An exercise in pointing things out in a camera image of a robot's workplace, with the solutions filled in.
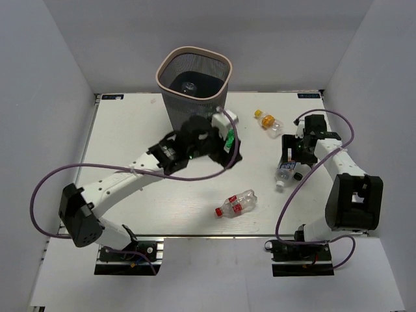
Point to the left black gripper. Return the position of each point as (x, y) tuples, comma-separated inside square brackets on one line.
[(221, 156)]

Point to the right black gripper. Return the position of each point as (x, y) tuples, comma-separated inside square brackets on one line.
[(290, 141)]

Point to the black label black cap bottle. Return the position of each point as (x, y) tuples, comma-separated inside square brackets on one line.
[(297, 176)]

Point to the white blue orange label bottle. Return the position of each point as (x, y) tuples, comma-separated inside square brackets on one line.
[(284, 175)]

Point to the clear unlabelled plastic bottle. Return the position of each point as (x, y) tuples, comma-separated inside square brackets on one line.
[(188, 88)]

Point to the red label cola bottle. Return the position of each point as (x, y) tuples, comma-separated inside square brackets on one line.
[(237, 205)]

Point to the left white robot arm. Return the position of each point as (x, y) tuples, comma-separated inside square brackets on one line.
[(82, 209)]

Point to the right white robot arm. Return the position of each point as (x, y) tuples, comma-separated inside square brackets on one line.
[(355, 199)]

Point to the grey mesh waste bin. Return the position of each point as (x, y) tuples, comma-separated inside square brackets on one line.
[(208, 70)]

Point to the green soda bottle upper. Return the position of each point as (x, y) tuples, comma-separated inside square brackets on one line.
[(229, 140)]

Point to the orange cap juice bottle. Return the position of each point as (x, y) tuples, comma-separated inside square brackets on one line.
[(272, 126)]

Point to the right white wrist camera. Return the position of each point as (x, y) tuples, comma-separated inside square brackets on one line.
[(300, 126)]

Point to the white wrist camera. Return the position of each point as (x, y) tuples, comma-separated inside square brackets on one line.
[(220, 121), (300, 126)]

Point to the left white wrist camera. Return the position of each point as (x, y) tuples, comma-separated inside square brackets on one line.
[(220, 121)]

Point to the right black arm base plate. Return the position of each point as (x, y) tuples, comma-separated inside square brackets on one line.
[(299, 260)]

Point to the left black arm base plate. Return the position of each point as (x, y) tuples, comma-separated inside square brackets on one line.
[(147, 263)]

